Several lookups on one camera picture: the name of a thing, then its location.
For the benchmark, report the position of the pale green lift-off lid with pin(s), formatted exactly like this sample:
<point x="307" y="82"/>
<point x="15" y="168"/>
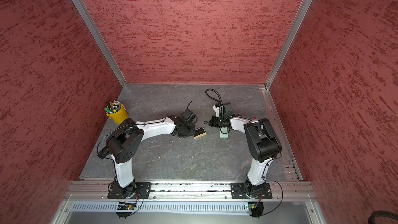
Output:
<point x="224" y="132"/>

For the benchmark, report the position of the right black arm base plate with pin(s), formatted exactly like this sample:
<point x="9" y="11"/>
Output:
<point x="247" y="191"/>

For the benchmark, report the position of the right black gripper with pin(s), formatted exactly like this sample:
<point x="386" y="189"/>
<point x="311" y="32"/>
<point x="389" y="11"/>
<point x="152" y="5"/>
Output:
<point x="213" y="120"/>

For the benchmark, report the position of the orange black box base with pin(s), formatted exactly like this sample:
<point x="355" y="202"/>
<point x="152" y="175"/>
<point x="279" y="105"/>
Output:
<point x="199" y="132"/>

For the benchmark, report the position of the pens in cup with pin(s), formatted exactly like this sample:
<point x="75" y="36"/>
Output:
<point x="112" y="107"/>

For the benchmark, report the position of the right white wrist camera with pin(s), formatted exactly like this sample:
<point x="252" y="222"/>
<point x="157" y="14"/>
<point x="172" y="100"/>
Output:
<point x="223" y="111"/>

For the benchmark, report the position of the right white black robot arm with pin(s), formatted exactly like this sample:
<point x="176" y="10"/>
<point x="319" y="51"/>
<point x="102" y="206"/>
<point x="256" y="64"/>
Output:
<point x="264" y="147"/>

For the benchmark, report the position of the left aluminium corner post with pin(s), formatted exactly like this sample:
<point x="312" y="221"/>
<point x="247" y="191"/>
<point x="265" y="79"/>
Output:
<point x="84" y="13"/>

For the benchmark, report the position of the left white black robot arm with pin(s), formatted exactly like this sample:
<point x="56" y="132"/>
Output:
<point x="122" y="144"/>

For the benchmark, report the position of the yellow pen cup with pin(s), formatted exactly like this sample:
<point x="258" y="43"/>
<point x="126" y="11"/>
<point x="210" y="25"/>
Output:
<point x="120" y="116"/>

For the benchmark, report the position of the right aluminium corner post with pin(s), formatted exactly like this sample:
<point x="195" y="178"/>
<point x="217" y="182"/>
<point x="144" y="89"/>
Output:
<point x="297" y="21"/>

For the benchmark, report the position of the aluminium corner post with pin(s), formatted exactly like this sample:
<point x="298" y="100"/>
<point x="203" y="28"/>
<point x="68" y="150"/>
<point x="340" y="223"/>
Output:
<point x="84" y="13"/>
<point x="297" y="21"/>

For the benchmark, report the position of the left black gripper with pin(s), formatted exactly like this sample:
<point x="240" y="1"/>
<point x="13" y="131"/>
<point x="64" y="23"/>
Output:
<point x="192" y="125"/>

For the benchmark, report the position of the front aluminium rail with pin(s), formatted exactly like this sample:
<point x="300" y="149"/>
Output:
<point x="173" y="190"/>

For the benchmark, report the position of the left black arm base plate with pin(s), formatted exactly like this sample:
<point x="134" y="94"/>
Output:
<point x="132" y="191"/>

